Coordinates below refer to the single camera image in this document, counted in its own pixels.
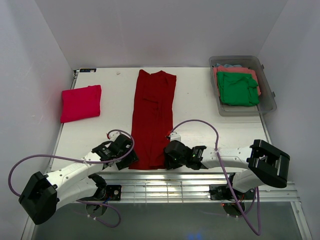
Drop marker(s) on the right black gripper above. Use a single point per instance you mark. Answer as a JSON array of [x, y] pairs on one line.
[[170, 164]]

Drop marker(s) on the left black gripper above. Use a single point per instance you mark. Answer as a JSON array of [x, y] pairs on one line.
[[131, 157]]

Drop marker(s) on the dark red t shirt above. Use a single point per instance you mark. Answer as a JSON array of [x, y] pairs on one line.
[[152, 118]]

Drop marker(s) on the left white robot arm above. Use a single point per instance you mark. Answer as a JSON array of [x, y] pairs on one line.
[[79, 181]]

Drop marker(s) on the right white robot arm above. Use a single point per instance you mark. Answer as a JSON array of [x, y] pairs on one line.
[[261, 164]]

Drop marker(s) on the folded pink red t shirt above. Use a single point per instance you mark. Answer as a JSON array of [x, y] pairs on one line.
[[81, 103]]

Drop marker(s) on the green t shirt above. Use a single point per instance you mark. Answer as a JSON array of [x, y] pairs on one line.
[[237, 89]]

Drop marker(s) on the salmon pink t shirt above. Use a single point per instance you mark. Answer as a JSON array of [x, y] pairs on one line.
[[251, 72]]

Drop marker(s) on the light blue t shirt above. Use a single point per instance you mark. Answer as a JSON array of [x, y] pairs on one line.
[[228, 65]]

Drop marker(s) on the blue label sticker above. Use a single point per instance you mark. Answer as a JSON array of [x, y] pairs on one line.
[[87, 70]]

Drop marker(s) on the clear plastic bin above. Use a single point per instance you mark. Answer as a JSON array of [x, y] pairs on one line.
[[266, 98]]

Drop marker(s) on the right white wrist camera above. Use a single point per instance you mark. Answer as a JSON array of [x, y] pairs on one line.
[[174, 137]]

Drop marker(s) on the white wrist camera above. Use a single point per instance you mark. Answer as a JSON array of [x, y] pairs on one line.
[[112, 136], [174, 137]]

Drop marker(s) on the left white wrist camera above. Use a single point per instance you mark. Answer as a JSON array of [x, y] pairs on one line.
[[112, 136]]

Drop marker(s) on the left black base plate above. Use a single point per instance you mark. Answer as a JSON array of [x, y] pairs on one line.
[[112, 192]]

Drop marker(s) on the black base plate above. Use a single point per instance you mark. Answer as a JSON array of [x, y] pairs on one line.
[[112, 192], [223, 192]]

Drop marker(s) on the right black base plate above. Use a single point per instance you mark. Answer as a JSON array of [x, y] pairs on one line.
[[223, 192]]

